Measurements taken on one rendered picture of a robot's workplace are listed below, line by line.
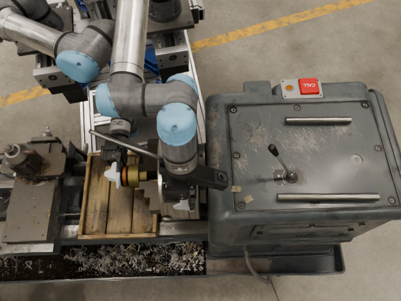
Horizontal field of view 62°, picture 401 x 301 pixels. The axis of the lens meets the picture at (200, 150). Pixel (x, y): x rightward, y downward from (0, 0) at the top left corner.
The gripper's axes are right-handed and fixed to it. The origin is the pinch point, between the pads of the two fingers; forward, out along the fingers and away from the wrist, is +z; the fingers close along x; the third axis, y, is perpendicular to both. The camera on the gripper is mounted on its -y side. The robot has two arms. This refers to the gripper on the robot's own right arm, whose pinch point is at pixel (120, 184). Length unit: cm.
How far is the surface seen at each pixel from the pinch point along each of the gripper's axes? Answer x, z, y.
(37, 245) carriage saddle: -15.6, 17.6, 32.9
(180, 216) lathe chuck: 1.9, 11.9, -21.4
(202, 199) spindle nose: 2.3, 6.3, -28.7
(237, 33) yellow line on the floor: -108, -174, -59
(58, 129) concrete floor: -108, -83, 81
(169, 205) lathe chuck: 7.8, 9.9, -18.3
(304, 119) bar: 19, -13, -61
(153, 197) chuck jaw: 2.3, 5.4, -12.1
